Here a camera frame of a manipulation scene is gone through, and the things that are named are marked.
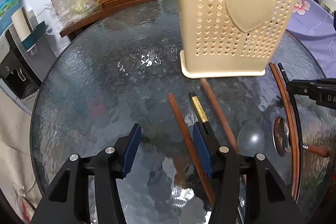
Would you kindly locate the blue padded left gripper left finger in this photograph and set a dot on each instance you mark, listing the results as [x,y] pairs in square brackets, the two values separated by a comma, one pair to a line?
[66,200]

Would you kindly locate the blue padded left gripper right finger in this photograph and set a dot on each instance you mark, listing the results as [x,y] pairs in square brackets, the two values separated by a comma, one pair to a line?
[268,199]

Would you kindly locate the brown wooden chopstick pair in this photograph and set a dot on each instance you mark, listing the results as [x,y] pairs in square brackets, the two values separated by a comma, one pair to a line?
[293,135]

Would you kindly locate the small metal spoon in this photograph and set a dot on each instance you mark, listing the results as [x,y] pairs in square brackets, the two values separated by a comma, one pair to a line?
[281,136]

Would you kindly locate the black gold-tipped chopstick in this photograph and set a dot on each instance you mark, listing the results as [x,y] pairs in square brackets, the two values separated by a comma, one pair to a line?
[201,115]

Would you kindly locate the translucent plastic spoon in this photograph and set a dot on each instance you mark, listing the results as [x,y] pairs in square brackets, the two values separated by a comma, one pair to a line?
[251,139]

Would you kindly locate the beige hanging cloth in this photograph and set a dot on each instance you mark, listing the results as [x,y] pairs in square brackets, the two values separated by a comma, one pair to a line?
[18,182]

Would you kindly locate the purple floral cloth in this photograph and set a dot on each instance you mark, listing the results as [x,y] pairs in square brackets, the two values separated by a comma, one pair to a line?
[314,27]

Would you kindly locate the beige perforated utensil holder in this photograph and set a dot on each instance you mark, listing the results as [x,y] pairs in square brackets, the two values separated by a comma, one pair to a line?
[230,38]

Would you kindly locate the grey water dispenser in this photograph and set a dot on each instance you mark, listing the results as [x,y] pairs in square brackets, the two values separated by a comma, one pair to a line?
[21,73]

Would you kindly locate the round glass table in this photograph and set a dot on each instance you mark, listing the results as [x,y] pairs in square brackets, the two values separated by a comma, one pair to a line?
[120,71]

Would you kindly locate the paper cup holder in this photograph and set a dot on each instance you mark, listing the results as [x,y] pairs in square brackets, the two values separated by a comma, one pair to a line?
[28,34]

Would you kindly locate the clear plastic bag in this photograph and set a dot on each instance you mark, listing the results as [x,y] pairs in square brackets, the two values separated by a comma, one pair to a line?
[65,12]

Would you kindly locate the dark wooden counter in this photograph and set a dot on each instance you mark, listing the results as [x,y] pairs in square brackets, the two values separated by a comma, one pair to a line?
[75,29]

